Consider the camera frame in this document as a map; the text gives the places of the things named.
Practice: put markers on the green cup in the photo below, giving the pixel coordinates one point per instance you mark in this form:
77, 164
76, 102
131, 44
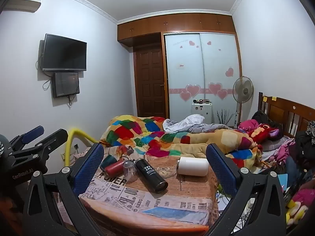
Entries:
107, 161

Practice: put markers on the clear glass cup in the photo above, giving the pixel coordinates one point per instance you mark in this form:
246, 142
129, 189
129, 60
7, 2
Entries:
130, 170

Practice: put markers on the black backpack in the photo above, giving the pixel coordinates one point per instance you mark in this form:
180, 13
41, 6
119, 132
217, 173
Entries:
260, 118

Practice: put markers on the red cup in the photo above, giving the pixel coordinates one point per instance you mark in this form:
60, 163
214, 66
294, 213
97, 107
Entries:
114, 168

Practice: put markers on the small white appliance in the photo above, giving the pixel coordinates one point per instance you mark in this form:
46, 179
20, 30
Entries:
201, 111

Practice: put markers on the red plush toy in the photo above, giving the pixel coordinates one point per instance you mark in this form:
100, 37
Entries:
262, 130

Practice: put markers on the pile of dark clothes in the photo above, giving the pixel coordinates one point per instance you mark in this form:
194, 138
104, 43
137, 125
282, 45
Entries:
305, 147

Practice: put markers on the wooden bed headboard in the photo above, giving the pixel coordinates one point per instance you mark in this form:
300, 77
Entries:
283, 113

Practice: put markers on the newspaper print tablecloth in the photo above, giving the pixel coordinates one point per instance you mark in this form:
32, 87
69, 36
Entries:
147, 206

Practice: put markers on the grey blanket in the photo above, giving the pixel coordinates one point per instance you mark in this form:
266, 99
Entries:
194, 123

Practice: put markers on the yellow foam tube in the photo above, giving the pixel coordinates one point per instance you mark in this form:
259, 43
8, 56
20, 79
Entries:
71, 137

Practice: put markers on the bundle of dark twigs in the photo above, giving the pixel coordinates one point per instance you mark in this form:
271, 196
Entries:
225, 116

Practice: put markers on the standing electric fan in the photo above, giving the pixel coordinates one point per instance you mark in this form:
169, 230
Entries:
243, 89

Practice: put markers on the wall-mounted black television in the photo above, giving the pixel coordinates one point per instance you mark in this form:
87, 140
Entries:
64, 52

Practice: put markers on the wooden wardrobe with heart stickers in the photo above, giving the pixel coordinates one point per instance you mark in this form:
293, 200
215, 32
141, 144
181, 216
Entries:
206, 71

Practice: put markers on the white cylinder bottle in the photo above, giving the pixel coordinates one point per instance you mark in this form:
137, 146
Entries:
194, 166

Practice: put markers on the pink cloth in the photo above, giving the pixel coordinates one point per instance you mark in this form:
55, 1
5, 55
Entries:
247, 125

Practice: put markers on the brown wooden door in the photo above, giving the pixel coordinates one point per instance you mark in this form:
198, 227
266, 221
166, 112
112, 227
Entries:
150, 83

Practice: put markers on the clear glass ashtray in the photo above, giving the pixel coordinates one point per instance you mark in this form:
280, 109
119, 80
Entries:
165, 172

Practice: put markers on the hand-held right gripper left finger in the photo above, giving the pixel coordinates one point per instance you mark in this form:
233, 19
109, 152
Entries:
91, 167

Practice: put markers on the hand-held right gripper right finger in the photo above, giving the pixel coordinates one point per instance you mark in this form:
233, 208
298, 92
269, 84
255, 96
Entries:
221, 170

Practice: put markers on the yellow plush toy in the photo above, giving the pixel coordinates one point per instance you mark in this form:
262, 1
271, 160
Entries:
296, 205

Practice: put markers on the black thermos bottle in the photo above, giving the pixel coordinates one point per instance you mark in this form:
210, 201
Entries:
150, 174

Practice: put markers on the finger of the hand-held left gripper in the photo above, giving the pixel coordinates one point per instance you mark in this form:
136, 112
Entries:
54, 137
32, 134

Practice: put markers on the colourful patchwork blanket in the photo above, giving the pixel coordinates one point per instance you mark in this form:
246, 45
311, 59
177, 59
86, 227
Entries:
137, 132

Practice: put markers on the small wall-mounted monitor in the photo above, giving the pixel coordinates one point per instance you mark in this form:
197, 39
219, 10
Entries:
66, 84

